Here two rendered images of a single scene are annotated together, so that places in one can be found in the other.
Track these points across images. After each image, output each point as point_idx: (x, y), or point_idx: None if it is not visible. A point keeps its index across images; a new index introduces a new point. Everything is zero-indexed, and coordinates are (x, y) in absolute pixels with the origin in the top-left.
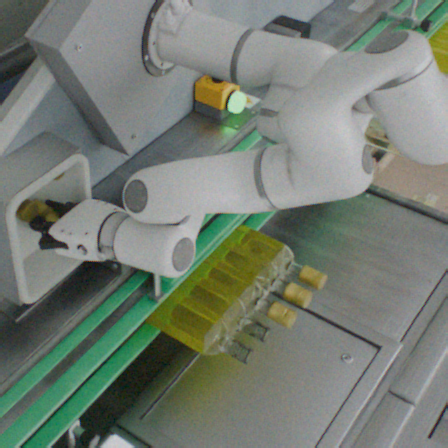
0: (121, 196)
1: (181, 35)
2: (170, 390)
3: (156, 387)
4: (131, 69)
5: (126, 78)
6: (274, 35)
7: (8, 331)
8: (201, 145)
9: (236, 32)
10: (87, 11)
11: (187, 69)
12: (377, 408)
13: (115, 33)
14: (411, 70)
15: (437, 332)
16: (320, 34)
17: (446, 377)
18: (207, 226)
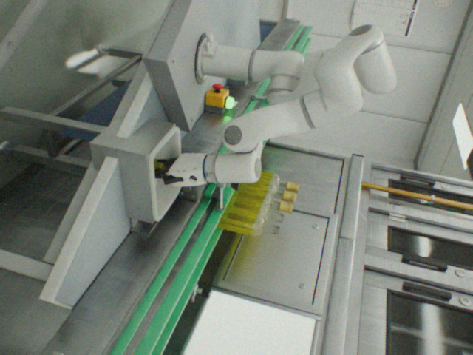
0: None
1: (216, 57)
2: (233, 262)
3: (225, 262)
4: (191, 78)
5: (189, 83)
6: (268, 51)
7: (145, 241)
8: (218, 126)
9: (247, 51)
10: (177, 40)
11: None
12: (338, 245)
13: (185, 55)
14: (378, 41)
15: (350, 205)
16: None
17: (361, 225)
18: None
